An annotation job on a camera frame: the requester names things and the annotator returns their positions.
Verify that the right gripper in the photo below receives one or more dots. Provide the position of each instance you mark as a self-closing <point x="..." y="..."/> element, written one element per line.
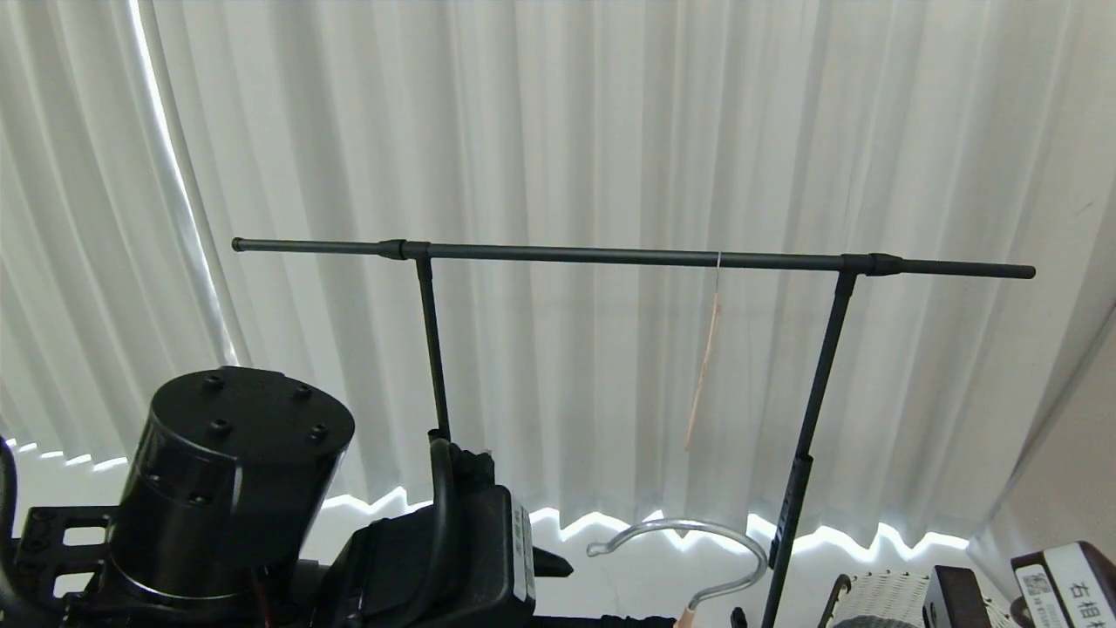
<point x="955" y="602"/>

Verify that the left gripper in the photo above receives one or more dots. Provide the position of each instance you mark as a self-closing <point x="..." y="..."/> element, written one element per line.
<point x="523" y="567"/>

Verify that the pink clothes hanger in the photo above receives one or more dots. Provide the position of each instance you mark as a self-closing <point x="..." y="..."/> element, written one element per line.
<point x="686" y="619"/>
<point x="702" y="384"/>

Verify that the white laundry basket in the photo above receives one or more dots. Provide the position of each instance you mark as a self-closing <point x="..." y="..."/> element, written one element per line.
<point x="881" y="602"/>

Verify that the black clothes rack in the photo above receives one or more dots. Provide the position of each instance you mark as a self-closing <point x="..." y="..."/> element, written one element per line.
<point x="610" y="255"/>

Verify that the white curtain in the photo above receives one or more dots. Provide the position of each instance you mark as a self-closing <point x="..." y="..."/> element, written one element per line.
<point x="610" y="131"/>

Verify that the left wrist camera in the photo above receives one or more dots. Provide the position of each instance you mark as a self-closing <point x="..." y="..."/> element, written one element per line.
<point x="484" y="558"/>

